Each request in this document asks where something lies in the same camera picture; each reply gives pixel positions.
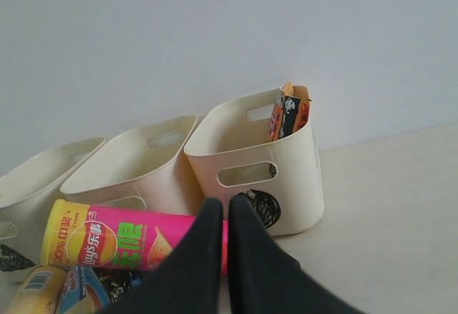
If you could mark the orange black noodle bag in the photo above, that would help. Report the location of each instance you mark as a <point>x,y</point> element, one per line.
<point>290,112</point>

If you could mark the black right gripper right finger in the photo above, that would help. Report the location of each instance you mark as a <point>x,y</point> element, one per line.
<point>263,278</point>

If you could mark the cream middle bin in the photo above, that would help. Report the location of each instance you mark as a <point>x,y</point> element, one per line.
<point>144,168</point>

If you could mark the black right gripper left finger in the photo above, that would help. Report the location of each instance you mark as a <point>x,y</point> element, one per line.
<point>188,280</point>

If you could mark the cream bin with triangle mark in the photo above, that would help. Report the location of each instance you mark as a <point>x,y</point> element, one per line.
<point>28,193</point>

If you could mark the pink chips can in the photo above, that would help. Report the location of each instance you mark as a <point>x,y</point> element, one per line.
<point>108,237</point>

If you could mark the yellow chips can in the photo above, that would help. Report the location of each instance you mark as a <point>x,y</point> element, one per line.
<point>39,293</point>

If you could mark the blue noodle bag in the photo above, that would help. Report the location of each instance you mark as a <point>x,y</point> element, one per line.
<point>89,290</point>

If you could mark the cream bin with circle mark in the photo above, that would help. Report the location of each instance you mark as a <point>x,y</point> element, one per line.
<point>229,153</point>

